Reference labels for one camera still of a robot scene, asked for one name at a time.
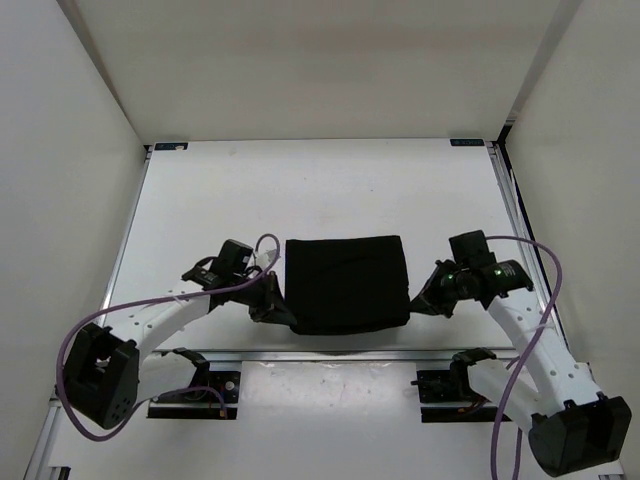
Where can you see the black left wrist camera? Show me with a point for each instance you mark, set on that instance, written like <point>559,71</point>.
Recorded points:
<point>214,272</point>

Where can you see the white front cover board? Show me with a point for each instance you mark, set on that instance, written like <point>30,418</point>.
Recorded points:
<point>294,421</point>

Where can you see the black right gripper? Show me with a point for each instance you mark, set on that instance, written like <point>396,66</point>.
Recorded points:
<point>428,301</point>

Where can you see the blue table label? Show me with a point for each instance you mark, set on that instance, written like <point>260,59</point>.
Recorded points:
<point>171,146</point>
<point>466,142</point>

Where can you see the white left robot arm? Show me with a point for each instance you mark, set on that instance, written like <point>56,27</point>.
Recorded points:
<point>106,372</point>

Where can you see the black skirt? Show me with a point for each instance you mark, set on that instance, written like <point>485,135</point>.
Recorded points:
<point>352,286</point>

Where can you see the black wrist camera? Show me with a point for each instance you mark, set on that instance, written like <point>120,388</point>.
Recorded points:
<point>470,250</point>
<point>214,272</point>

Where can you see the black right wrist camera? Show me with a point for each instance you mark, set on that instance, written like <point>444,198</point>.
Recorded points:
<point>470,250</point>

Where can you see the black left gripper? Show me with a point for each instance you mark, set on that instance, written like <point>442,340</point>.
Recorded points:
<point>272,307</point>

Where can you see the blue right table label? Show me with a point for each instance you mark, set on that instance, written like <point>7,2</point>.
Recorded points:
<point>466,142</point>

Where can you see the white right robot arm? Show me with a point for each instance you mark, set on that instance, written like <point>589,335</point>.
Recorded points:
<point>571,425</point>

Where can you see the blue left table label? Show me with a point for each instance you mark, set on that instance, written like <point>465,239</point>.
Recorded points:
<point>171,146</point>

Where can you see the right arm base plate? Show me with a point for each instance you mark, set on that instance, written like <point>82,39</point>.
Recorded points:
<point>444,400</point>

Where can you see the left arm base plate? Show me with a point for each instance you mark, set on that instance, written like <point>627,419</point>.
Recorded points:
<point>223,405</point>

